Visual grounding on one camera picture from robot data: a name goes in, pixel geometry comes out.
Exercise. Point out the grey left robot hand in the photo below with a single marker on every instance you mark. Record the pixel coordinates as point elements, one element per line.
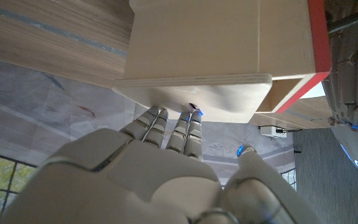
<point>356,77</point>

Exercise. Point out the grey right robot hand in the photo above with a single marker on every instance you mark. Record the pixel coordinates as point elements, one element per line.
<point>154,183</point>

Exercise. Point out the wooden box with slot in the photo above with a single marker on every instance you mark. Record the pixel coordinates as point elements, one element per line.
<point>197,40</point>

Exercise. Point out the white power strip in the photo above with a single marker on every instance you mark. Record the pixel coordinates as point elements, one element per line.
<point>270,131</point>

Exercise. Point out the printed window backdrop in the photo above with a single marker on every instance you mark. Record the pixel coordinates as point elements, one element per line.
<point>42,124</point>

